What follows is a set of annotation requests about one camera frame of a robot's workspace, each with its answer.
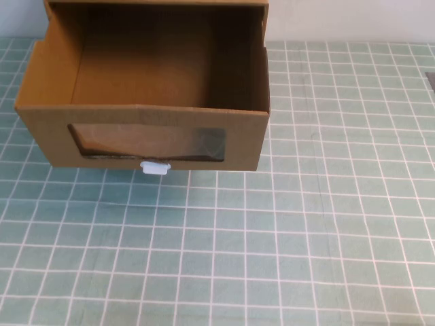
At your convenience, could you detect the cardboard drawer with torn window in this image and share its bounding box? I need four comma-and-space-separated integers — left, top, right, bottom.
14, 3, 272, 173

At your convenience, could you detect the white plastic drawer pull tab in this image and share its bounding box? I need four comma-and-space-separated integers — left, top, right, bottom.
139, 161, 171, 175

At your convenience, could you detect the cardboard shoe box shell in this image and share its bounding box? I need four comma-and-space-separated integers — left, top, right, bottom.
43, 0, 272, 48

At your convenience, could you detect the green checked tablecloth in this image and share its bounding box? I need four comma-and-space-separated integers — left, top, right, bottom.
0, 37, 435, 326

